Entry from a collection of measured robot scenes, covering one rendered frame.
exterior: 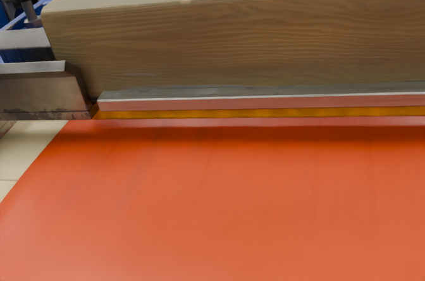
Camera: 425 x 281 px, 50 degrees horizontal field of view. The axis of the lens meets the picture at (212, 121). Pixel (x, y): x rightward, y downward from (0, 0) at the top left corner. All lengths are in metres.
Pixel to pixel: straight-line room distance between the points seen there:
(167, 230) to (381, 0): 0.18
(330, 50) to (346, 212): 0.10
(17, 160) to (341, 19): 0.26
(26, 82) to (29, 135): 0.06
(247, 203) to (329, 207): 0.05
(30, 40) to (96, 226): 0.18
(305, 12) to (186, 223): 0.14
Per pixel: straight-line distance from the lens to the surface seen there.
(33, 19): 0.51
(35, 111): 0.38
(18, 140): 0.42
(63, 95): 0.36
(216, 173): 0.31
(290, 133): 0.33
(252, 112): 0.34
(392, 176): 0.30
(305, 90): 0.30
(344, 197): 0.28
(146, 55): 0.32
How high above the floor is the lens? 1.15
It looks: 34 degrees down
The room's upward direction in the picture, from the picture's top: 11 degrees counter-clockwise
